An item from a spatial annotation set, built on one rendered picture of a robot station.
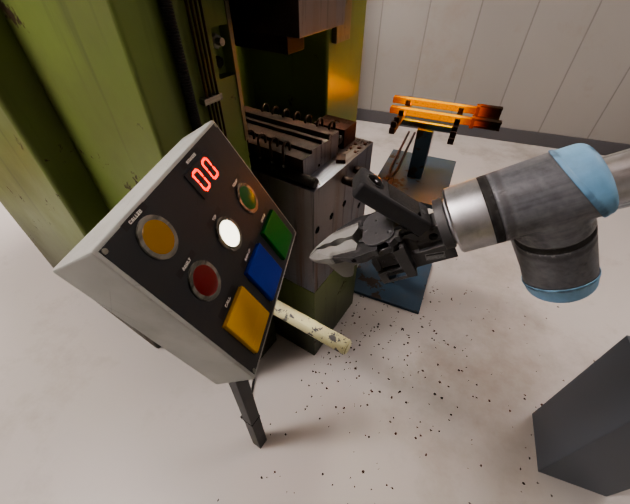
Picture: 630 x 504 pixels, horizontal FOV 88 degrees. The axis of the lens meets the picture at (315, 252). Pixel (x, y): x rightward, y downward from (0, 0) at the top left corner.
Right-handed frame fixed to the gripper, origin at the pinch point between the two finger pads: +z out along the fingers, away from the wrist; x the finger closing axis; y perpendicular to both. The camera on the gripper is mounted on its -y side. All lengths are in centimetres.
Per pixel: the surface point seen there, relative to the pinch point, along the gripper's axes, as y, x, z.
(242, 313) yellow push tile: -1.0, -10.2, 10.3
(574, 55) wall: 112, 288, -131
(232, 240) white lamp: -7.8, -0.7, 10.7
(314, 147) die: 3, 52, 10
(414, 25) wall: 38, 315, -28
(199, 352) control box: -2.6, -16.9, 14.1
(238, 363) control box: 2.1, -16.4, 11.1
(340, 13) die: -21, 61, -9
